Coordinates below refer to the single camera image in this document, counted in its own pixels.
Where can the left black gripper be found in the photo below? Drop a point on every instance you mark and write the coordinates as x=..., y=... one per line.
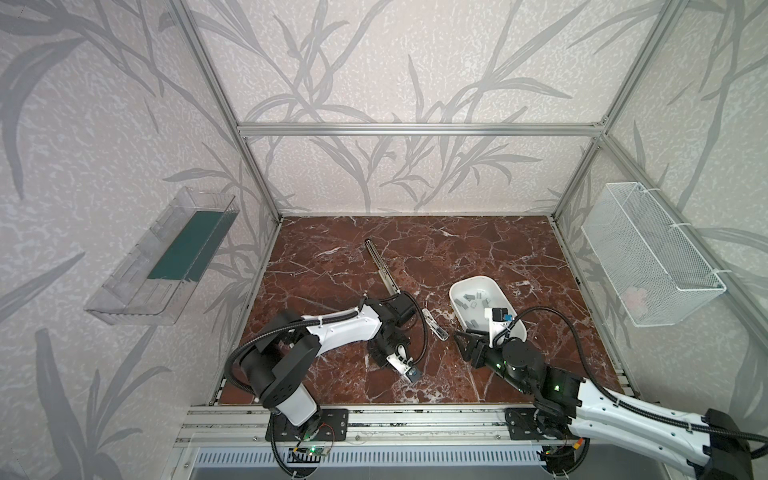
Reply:
x=387, y=346

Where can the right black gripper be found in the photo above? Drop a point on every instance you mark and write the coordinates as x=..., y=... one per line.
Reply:
x=474, y=349

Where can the white mini stapler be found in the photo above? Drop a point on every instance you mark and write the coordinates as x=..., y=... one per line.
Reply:
x=438, y=331

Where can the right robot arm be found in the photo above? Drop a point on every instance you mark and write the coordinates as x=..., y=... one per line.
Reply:
x=708, y=446

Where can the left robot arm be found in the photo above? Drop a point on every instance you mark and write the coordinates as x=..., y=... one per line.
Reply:
x=273, y=365

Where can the blue mini stapler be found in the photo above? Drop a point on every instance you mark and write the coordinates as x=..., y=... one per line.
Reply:
x=414, y=375

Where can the white plastic tray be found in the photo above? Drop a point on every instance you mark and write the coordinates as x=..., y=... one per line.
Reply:
x=496, y=298

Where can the green circuit board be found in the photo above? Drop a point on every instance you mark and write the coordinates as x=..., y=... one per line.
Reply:
x=314, y=453

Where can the pink object in basket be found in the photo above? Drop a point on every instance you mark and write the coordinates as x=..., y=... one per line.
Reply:
x=635, y=301

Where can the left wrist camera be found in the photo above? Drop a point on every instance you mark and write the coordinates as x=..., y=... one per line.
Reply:
x=400, y=365

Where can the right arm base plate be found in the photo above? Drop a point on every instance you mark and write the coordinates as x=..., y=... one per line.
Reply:
x=523, y=423

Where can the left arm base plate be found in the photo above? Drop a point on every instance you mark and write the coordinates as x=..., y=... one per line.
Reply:
x=329, y=424

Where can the white wire mesh basket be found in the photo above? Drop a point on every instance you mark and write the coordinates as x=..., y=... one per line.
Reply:
x=639, y=244

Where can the aluminium front rail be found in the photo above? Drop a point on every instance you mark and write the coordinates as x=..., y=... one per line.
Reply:
x=367, y=425

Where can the white slotted cable duct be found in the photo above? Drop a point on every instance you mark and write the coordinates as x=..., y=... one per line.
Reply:
x=380, y=456

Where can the clear acrylic wall shelf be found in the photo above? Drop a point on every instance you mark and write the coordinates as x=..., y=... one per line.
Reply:
x=152, y=285

